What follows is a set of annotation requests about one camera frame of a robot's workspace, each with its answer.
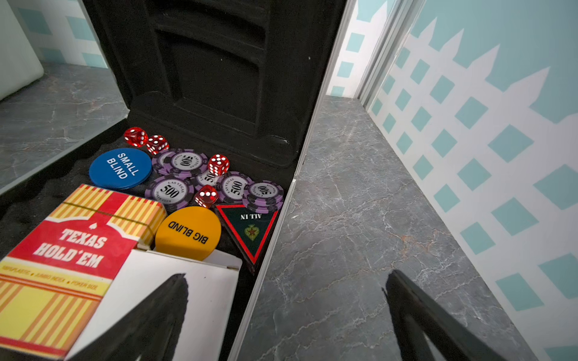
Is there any white card box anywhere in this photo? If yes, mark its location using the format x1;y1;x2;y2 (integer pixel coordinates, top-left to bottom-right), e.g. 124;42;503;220
67;251;241;360

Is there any red die upper middle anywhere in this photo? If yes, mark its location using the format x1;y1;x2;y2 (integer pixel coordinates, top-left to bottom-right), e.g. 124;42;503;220
208;154;230;176

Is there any purple 500 chip front left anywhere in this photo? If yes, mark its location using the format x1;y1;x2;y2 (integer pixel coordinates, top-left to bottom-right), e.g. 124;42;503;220
144;175;195;213

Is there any blue small blind button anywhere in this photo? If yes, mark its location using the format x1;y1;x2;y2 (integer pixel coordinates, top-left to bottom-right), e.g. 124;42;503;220
89;148;152;190

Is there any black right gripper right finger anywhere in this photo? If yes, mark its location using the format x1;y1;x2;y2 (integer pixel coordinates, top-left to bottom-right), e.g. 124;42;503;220
385;269;504;360

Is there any red die far left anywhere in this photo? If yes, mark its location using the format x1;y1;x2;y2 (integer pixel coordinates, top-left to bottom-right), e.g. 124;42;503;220
123;127;148;148

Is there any purple 500 chip stack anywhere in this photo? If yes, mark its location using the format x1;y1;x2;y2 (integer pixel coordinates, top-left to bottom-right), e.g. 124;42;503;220
242;180;284;214
151;148;209;179

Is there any black triangular all-in marker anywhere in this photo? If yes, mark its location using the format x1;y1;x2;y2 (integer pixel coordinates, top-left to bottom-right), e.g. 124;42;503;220
216;204;278;273

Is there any purple 500 chip centre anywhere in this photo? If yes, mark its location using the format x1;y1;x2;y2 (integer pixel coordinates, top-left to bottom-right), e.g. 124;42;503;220
215;171;252;204

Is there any red Texas Hold'em card box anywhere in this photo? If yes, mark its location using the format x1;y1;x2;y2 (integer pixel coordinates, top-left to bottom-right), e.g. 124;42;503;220
1;184;167;359

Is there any red die lower middle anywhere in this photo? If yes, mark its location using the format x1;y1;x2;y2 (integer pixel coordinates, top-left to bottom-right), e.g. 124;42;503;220
194;185;219;209

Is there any yellow big blind button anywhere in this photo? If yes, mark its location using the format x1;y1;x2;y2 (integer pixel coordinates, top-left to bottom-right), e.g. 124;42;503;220
154;206;221;261

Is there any purple 500 chip stack right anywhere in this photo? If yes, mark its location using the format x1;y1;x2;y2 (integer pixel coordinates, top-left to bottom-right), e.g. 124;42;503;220
242;180;284;214

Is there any small silver poker case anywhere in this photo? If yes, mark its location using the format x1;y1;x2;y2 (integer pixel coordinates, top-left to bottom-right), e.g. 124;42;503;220
0;0;358;361

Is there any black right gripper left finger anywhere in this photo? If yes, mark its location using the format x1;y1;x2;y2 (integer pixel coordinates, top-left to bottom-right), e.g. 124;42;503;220
72;274;188;360

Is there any purple 500 chip stack top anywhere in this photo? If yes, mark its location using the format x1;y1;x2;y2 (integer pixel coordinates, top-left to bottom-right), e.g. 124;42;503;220
151;148;209;179

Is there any red die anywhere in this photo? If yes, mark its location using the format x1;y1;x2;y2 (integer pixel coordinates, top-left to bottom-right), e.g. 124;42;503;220
194;185;219;209
146;135;170;156
208;154;230;176
123;127;148;148

